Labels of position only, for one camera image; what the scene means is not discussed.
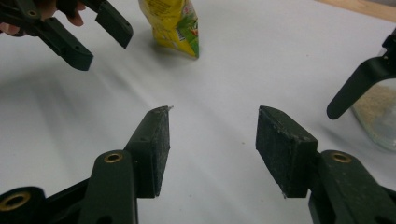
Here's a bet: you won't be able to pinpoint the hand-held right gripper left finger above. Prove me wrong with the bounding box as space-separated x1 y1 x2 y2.
78 105 171 224

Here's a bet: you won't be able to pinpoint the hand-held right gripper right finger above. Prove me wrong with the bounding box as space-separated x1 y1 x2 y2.
255 105 396 224

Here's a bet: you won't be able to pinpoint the yellow green spout pouch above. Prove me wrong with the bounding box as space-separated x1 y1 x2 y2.
138 0 200 60

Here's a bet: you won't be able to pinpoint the white table sheet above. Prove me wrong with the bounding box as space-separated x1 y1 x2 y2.
0 0 396 224

